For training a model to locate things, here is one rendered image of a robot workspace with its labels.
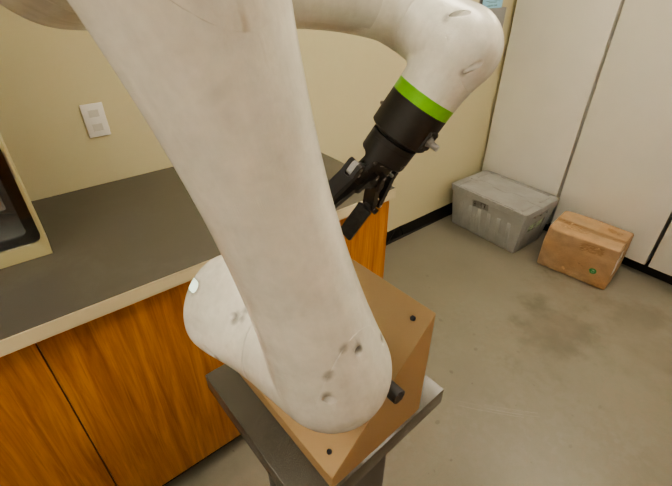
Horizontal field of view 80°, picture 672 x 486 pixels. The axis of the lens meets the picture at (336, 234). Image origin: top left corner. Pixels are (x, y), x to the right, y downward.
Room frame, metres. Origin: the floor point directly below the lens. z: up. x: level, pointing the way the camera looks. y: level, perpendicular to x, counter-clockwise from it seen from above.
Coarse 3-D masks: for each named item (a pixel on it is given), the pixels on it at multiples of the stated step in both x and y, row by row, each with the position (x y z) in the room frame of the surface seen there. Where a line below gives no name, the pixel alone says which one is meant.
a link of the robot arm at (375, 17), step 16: (304, 0) 0.49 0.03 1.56; (320, 0) 0.51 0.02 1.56; (336, 0) 0.53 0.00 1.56; (352, 0) 0.55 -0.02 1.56; (368, 0) 0.57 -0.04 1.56; (384, 0) 0.59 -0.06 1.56; (400, 0) 0.61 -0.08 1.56; (304, 16) 0.50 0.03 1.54; (320, 16) 0.52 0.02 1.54; (336, 16) 0.54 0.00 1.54; (352, 16) 0.56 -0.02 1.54; (368, 16) 0.57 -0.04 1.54; (384, 16) 0.60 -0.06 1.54; (400, 16) 0.60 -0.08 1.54; (352, 32) 0.59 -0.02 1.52; (368, 32) 0.61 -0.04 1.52; (384, 32) 0.62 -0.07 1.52
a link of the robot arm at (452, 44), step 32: (416, 0) 0.60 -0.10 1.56; (448, 0) 0.58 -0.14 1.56; (416, 32) 0.58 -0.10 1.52; (448, 32) 0.55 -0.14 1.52; (480, 32) 0.54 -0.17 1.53; (416, 64) 0.57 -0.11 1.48; (448, 64) 0.54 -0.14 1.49; (480, 64) 0.54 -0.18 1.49; (416, 96) 0.55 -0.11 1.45; (448, 96) 0.54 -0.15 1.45
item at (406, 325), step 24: (360, 264) 0.55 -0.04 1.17; (384, 288) 0.50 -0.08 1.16; (384, 312) 0.47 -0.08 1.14; (408, 312) 0.45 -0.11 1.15; (432, 312) 0.44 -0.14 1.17; (384, 336) 0.44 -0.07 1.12; (408, 336) 0.42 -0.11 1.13; (408, 360) 0.40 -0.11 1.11; (408, 384) 0.41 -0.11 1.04; (384, 408) 0.37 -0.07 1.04; (408, 408) 0.41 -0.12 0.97; (288, 432) 0.39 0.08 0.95; (312, 432) 0.36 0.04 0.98; (360, 432) 0.34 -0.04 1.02; (384, 432) 0.38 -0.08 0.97; (312, 456) 0.34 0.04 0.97; (336, 456) 0.33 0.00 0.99; (360, 456) 0.34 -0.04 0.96; (336, 480) 0.31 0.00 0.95
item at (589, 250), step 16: (560, 224) 2.17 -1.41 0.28; (576, 224) 2.17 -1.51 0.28; (592, 224) 2.16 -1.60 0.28; (608, 224) 2.16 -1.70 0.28; (544, 240) 2.14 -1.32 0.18; (560, 240) 2.07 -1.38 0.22; (576, 240) 2.01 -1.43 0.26; (592, 240) 1.98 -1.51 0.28; (608, 240) 1.99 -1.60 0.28; (624, 240) 1.99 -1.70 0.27; (544, 256) 2.11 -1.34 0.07; (560, 256) 2.05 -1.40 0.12; (576, 256) 1.99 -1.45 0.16; (592, 256) 1.93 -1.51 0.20; (608, 256) 1.88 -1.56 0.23; (624, 256) 2.06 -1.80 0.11; (576, 272) 1.97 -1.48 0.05; (592, 272) 1.91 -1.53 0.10; (608, 272) 1.86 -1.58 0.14
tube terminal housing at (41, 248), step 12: (0, 144) 0.91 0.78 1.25; (12, 168) 0.91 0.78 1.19; (24, 192) 0.91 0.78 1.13; (36, 216) 0.93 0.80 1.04; (12, 252) 0.86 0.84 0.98; (24, 252) 0.88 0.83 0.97; (36, 252) 0.89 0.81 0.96; (48, 252) 0.91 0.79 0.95; (0, 264) 0.84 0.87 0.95; (12, 264) 0.86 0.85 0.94
